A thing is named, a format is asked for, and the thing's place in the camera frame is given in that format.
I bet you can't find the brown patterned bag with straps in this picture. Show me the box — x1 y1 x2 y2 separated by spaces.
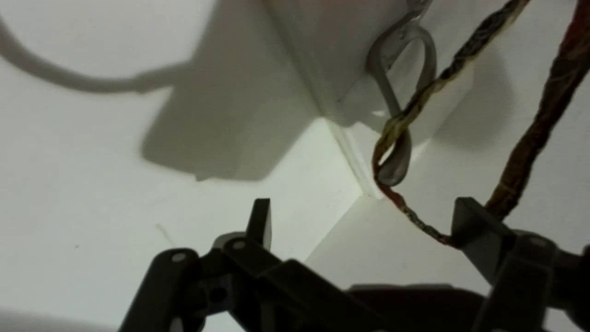
371 0 590 248

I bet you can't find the white hook rail board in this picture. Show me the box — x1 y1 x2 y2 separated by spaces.
264 0 590 149

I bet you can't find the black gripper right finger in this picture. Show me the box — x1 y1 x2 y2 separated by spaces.
452 195 590 332

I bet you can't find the silver coat hook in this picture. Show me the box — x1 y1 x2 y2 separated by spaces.
365 12 441 187

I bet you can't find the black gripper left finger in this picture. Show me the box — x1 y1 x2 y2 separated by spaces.
118 197 384 332

